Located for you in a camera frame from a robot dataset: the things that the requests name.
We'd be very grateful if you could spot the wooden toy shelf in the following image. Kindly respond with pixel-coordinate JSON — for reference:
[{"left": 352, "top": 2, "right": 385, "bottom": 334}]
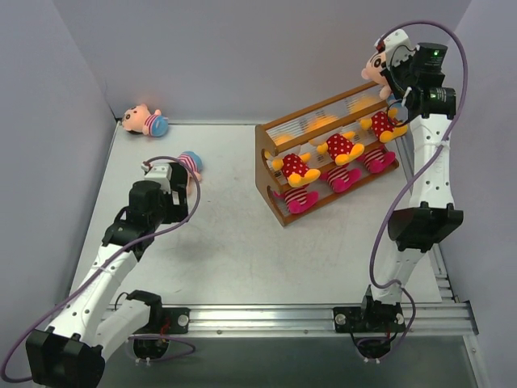
[{"left": 254, "top": 81, "right": 409, "bottom": 226}]

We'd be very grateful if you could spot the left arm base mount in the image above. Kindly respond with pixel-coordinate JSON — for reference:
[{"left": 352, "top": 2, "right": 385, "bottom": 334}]
[{"left": 160, "top": 307, "right": 191, "bottom": 335}]

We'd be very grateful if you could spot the white pink plush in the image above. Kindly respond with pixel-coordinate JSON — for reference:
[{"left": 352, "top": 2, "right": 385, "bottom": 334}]
[
  {"left": 273, "top": 186, "right": 319, "bottom": 214},
  {"left": 324, "top": 166, "right": 362, "bottom": 193},
  {"left": 358, "top": 146, "right": 396, "bottom": 174}
]

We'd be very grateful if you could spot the black hair boy plush centre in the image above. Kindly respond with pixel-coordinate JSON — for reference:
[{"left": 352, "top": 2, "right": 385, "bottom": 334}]
[{"left": 178, "top": 151, "right": 203, "bottom": 195}]

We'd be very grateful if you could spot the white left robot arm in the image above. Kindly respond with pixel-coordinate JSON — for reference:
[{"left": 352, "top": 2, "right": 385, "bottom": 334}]
[{"left": 25, "top": 159, "right": 194, "bottom": 387}]

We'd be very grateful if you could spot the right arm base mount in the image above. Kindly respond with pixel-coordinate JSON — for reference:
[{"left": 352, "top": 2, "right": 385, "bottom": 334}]
[{"left": 332, "top": 286, "right": 406, "bottom": 334}]

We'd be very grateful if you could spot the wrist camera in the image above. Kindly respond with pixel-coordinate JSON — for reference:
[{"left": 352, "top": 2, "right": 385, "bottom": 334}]
[
  {"left": 375, "top": 29, "right": 414, "bottom": 65},
  {"left": 141, "top": 162, "right": 172, "bottom": 184}
]

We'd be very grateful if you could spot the aluminium table edge rail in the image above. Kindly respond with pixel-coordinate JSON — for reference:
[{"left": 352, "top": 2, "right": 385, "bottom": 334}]
[{"left": 162, "top": 301, "right": 478, "bottom": 337}]

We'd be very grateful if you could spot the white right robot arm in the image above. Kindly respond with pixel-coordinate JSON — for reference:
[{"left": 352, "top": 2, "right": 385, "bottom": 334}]
[{"left": 361, "top": 40, "right": 464, "bottom": 330}]

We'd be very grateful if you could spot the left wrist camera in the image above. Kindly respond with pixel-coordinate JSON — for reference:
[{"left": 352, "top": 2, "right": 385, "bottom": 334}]
[{"left": 141, "top": 162, "right": 172, "bottom": 184}]

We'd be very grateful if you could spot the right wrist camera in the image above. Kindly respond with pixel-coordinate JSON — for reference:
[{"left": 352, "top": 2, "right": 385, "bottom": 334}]
[{"left": 375, "top": 29, "right": 414, "bottom": 65}]

